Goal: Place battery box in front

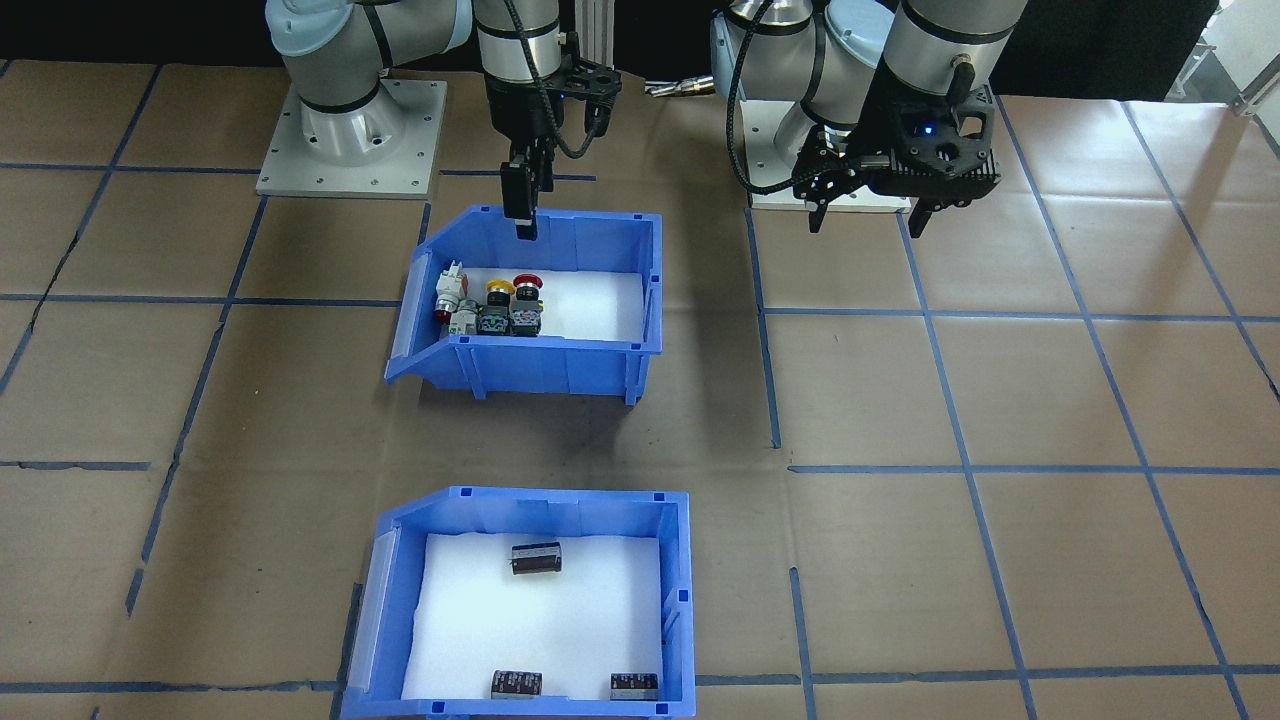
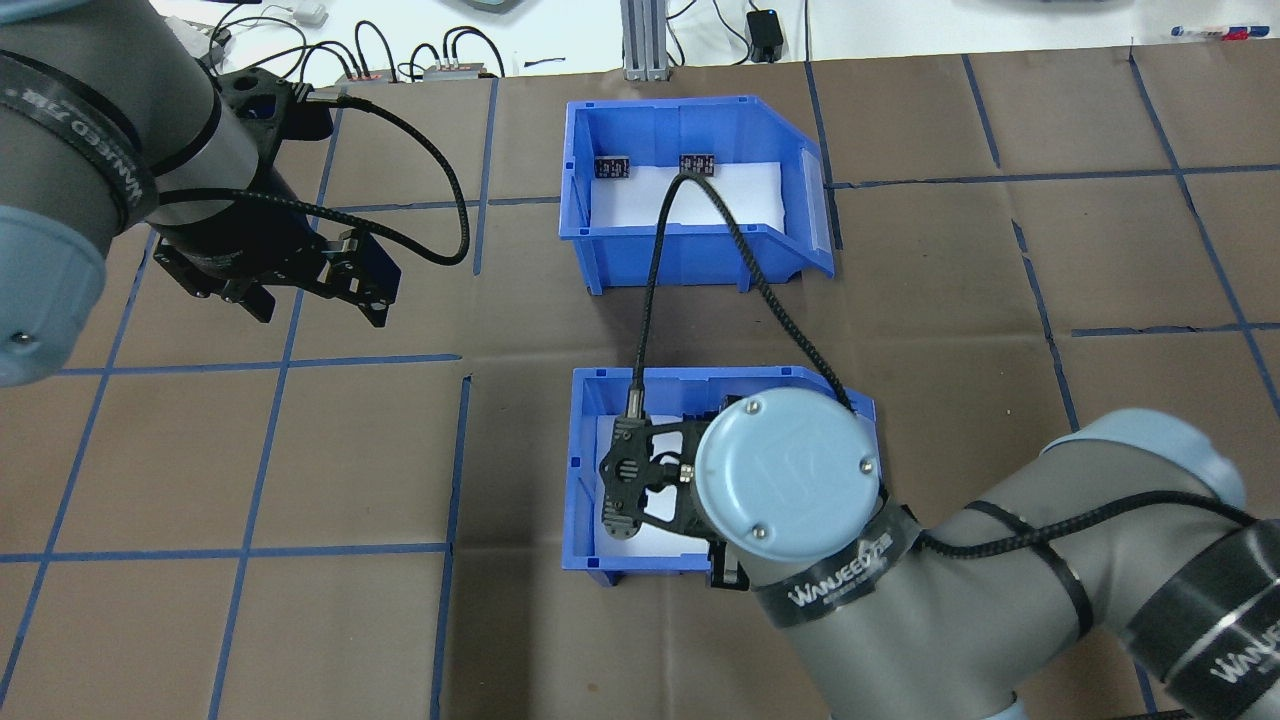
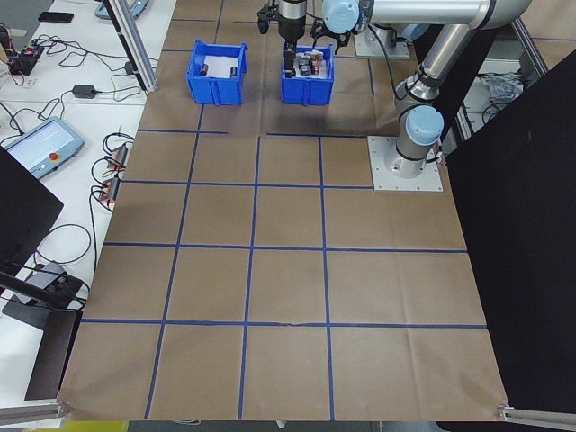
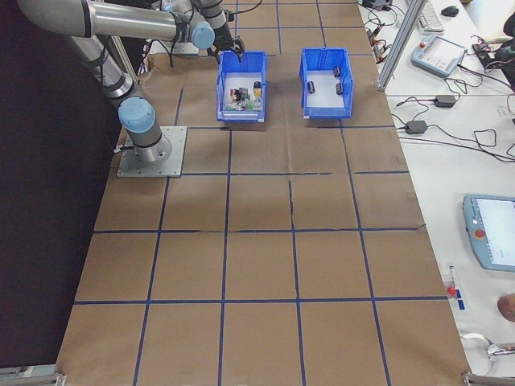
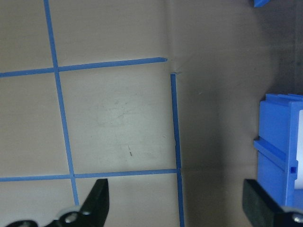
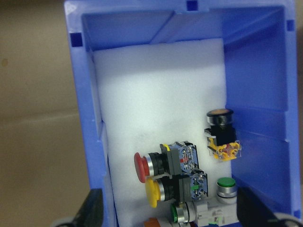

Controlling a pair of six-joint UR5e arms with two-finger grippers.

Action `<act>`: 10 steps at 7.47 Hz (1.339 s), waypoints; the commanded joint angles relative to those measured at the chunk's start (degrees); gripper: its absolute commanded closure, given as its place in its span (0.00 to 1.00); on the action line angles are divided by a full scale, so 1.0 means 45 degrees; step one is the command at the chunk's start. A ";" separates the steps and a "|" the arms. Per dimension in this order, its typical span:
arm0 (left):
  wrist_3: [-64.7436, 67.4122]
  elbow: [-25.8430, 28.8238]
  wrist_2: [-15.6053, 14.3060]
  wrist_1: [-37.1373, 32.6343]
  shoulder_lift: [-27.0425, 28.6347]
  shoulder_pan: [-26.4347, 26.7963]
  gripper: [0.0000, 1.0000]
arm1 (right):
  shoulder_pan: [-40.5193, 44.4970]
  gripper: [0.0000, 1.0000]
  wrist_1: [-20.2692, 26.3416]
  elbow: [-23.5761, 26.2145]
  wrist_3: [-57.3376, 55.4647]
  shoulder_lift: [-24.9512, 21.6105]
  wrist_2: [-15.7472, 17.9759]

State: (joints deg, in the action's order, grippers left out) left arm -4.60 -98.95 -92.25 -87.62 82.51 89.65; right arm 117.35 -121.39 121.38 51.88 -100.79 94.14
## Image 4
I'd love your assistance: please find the blue plastic push-button bin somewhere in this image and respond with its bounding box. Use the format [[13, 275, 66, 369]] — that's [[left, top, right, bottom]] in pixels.
[[215, 49, 269, 123]]

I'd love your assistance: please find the blue plastic battery bin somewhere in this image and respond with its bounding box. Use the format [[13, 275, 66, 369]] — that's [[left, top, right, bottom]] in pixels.
[[299, 47, 356, 121]]

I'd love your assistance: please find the grey desk device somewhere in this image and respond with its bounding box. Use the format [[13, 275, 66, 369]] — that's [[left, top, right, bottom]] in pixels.
[[360, 0, 394, 12]]

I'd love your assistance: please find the white keyboard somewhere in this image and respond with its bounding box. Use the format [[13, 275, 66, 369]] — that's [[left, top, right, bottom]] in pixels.
[[417, 1, 447, 36]]

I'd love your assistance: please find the light blue teach pendant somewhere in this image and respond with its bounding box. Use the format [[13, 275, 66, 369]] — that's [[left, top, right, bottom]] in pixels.
[[461, 193, 515, 272], [410, 33, 470, 80]]

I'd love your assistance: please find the clear pen with red part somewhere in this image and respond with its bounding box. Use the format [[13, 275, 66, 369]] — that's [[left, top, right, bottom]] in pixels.
[[445, 264, 460, 302]]

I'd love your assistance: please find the aluminium extrusion bar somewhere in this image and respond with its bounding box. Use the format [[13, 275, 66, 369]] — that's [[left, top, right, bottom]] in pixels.
[[0, 363, 68, 386], [461, 370, 515, 386]]

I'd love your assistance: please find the brown round object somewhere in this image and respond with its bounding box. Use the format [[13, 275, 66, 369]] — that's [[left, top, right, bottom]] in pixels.
[[496, 294, 515, 322]]

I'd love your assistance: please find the shiny metal tool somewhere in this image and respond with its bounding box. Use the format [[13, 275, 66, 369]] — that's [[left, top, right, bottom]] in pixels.
[[485, 340, 515, 359]]

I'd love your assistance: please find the white square base plate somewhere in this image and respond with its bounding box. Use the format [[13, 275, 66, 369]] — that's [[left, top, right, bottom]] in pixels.
[[147, 39, 201, 57], [116, 125, 189, 179]]

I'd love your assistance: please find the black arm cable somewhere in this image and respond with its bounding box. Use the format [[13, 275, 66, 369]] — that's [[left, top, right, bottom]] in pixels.
[[163, 0, 265, 69]]

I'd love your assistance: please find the aluminium extrusion post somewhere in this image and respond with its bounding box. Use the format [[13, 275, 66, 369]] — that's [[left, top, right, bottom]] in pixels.
[[377, 0, 422, 92]]

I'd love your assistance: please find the black desk cable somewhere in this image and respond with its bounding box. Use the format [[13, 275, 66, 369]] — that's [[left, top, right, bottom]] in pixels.
[[396, 123, 515, 163], [442, 63, 484, 97], [390, 95, 436, 110]]

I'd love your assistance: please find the black frame cover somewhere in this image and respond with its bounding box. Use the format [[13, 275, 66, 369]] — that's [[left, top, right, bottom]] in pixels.
[[0, 0, 141, 373]]

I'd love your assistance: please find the black wired device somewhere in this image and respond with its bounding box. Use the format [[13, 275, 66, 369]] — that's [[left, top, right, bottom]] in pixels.
[[471, 35, 515, 90]]

